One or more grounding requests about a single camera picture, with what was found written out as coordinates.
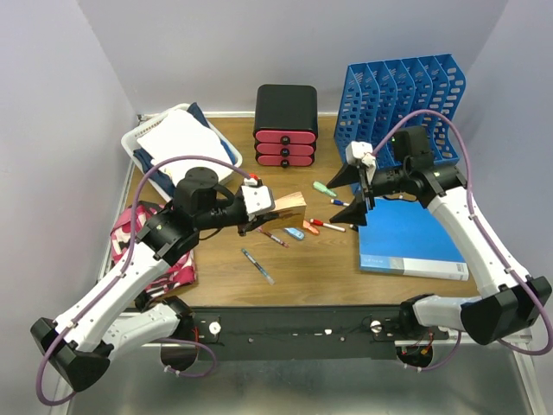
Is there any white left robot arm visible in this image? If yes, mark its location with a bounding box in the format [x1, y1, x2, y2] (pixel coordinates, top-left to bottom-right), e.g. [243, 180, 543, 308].
[30, 167, 276, 405]

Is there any navy blue cloth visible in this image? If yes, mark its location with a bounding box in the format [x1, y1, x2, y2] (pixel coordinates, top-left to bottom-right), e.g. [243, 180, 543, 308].
[132, 101, 239, 200]

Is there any black pink drawer cabinet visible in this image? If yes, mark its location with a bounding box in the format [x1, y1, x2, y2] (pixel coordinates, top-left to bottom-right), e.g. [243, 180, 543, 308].
[252, 84, 318, 168]

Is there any blue correction tape dispenser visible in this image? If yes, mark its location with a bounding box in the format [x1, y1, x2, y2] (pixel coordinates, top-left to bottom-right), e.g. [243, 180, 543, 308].
[283, 227, 305, 240]

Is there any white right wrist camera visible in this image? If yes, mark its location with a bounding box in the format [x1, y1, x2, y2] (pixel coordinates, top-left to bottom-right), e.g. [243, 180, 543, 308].
[345, 141, 377, 182]

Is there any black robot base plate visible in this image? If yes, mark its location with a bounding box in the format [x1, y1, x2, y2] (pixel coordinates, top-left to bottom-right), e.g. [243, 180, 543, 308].
[193, 305, 429, 361]

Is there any blue gel pen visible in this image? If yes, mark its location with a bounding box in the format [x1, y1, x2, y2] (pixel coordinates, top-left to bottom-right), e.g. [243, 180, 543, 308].
[241, 248, 275, 285]

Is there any blue file folder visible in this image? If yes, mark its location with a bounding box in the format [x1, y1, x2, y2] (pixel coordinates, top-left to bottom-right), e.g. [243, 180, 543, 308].
[359, 198, 469, 281]

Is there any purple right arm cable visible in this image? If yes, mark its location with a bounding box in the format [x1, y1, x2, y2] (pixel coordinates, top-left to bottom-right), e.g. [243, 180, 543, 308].
[371, 109, 550, 373]

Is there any orange correction tape dispenser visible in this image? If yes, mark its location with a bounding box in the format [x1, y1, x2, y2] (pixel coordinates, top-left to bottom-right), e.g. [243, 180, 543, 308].
[302, 220, 320, 235]

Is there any green correction tape dispenser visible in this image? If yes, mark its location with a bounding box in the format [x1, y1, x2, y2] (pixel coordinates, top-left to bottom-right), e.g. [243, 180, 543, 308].
[313, 181, 337, 198]

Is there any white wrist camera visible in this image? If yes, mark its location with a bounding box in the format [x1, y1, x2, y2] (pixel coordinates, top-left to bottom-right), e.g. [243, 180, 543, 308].
[345, 141, 377, 182]
[240, 175, 276, 216]

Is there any orange cover paperback book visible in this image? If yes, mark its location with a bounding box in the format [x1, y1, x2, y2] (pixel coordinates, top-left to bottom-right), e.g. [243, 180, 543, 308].
[262, 192, 307, 232]

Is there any pink camouflage cloth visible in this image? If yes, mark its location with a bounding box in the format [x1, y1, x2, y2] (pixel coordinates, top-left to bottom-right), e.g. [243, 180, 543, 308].
[110, 201, 198, 299]

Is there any blue magazine file rack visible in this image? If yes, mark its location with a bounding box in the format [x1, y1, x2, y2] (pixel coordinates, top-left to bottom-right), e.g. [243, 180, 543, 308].
[333, 53, 469, 195]

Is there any red capped whiteboard marker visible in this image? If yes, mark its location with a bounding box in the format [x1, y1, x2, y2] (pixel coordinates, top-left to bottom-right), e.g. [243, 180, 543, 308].
[309, 219, 346, 233]

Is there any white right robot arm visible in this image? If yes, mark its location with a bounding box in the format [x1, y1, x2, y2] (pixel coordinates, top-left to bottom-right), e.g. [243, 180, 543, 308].
[328, 126, 552, 345]

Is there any white plastic basket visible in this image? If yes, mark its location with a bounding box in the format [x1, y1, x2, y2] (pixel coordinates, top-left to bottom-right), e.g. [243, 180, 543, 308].
[120, 102, 244, 207]

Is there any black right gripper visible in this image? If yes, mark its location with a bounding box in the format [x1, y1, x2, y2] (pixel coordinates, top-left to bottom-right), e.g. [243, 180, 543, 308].
[327, 157, 410, 226]

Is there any blue capped whiteboard marker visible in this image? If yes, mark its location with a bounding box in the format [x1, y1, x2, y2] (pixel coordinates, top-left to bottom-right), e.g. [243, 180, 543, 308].
[330, 199, 350, 207]

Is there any pink gel pen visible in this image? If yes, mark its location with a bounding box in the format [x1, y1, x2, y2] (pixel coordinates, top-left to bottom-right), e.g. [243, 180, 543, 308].
[257, 227, 289, 248]

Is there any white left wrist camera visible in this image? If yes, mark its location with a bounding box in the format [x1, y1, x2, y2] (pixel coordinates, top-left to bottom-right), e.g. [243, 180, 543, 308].
[240, 175, 276, 216]

